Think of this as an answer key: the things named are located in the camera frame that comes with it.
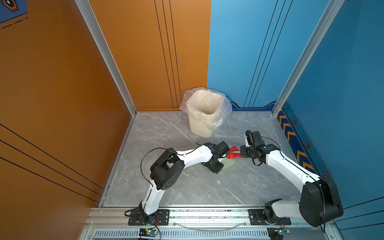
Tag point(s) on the left aluminium corner post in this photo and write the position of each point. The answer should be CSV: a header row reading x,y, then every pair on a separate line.
x,y
101,42

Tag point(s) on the clear plastic bin liner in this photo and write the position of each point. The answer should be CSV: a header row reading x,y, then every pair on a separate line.
x,y
206,106

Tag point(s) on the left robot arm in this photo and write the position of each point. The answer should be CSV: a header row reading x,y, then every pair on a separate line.
x,y
166,170

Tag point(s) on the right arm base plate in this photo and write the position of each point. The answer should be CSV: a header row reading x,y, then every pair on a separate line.
x,y
258,218

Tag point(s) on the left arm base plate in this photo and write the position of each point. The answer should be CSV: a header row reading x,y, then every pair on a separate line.
x,y
159,218

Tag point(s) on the aluminium corner post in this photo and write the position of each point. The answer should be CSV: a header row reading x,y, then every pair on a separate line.
x,y
101,42
318,34

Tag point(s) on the right circuit board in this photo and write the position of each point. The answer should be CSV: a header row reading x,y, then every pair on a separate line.
x,y
277,234

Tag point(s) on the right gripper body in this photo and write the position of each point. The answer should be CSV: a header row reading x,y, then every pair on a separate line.
x,y
247,152

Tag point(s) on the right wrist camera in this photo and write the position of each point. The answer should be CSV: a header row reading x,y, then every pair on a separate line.
x,y
249,138

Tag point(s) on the green plastic dustpan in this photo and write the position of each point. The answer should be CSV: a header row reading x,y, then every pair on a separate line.
x,y
228,163

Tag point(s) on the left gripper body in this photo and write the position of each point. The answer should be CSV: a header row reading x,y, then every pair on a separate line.
x,y
216,167

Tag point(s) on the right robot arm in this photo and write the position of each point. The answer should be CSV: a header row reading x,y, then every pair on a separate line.
x,y
320,200

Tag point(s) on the left green circuit board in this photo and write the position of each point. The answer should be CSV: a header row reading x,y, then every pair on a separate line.
x,y
148,233

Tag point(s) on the right aluminium corner post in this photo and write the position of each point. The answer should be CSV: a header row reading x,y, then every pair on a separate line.
x,y
318,34

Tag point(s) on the cream plastic trash bin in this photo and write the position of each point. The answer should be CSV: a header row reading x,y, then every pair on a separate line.
x,y
200,129

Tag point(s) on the red paper scrap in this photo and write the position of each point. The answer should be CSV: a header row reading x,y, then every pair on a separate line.
x,y
231,155

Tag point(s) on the aluminium front rail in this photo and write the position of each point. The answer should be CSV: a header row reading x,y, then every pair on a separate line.
x,y
199,223

